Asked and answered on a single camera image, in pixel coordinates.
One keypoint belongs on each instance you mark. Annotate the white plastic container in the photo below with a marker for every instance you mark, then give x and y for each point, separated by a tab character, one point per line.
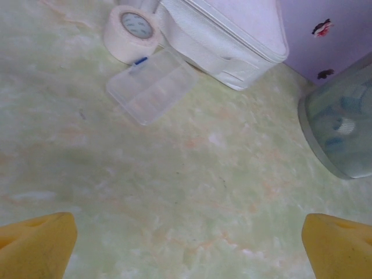
226	43

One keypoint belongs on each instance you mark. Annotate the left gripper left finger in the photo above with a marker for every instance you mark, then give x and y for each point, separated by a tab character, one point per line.
35	250

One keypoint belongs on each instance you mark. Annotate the white tape roll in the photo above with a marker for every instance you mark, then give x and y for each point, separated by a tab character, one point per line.
122	46

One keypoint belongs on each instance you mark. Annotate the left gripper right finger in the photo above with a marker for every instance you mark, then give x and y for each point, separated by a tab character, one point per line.
340	253

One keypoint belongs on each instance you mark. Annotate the green translucent bin with liner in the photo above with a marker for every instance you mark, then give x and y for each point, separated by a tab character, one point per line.
334	162

